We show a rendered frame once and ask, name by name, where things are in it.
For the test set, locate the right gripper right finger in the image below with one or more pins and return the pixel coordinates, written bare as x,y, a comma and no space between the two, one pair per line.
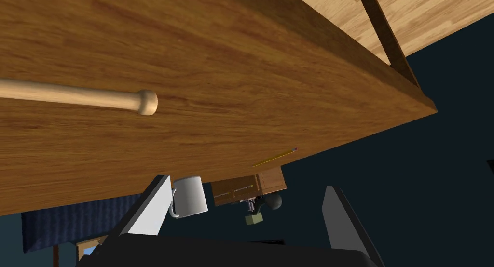
339,220

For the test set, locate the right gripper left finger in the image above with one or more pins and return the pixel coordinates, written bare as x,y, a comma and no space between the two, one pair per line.
148,213

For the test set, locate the white mug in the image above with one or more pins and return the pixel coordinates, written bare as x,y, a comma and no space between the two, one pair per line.
190,197

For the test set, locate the framed picture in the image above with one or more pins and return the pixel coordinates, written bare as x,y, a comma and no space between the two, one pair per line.
89,248

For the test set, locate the dark blue curtain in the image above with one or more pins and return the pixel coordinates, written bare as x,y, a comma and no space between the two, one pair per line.
73,222

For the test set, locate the yellow pencil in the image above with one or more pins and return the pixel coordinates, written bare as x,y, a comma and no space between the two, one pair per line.
274,157

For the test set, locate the brown wooden dresser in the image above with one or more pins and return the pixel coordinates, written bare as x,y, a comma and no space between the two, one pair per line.
247,186

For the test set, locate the pale wooden baseball bat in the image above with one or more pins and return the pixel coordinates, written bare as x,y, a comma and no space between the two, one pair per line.
77,95

